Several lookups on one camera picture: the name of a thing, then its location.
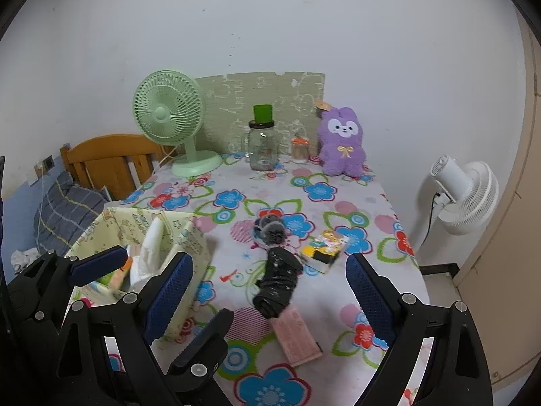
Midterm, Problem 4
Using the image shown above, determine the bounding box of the purple plush toy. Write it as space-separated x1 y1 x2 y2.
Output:
315 99 368 177

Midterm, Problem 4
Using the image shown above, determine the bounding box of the black plastic bag roll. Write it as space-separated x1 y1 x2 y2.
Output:
253 247 304 319

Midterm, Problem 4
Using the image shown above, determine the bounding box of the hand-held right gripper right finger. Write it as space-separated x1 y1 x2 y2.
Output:
345 252 494 406

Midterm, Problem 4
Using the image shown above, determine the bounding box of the blue bed sheet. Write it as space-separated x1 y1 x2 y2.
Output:
2 186 47 280

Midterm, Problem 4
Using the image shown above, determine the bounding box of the beige door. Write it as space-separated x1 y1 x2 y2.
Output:
456 8 541 394

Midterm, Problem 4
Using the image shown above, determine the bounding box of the pink sponge pad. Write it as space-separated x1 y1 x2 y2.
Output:
270 308 324 367

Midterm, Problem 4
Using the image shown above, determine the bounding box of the wooden chair back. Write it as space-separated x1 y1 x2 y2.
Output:
60 134 176 201

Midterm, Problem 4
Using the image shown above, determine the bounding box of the white crumpled cloth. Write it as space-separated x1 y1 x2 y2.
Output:
10 249 41 272

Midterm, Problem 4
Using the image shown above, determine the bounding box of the clear plastic packet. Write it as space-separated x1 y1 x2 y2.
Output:
129 219 172 290

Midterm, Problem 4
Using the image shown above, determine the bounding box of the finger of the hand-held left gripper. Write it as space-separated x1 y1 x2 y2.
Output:
168 309 236 390
7 245 130 336

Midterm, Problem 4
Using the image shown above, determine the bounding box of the floral tablecloth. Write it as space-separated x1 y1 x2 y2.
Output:
63 152 432 406

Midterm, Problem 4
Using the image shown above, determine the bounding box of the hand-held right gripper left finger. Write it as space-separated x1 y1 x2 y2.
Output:
54 252 195 406

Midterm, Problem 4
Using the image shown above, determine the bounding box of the glass jar mug green cap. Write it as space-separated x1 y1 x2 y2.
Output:
243 104 280 172

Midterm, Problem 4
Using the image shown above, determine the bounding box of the small yellow snack packet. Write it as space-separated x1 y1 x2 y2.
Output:
301 228 351 273

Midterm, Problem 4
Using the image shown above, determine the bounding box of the small jar orange lid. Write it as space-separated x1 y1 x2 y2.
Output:
291 134 310 163

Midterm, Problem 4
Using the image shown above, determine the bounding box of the yellow printed storage box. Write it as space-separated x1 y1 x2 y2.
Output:
63 206 212 343

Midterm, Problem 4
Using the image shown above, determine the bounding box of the green desk fan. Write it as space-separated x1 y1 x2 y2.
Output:
132 69 222 177

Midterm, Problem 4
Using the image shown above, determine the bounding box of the grey plaid pillow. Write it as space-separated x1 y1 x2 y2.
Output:
34 172 111 254

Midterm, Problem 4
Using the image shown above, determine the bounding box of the white standing fan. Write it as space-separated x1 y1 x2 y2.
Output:
416 155 499 258

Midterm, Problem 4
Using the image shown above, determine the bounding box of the green printed board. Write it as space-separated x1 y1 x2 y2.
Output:
195 72 326 157

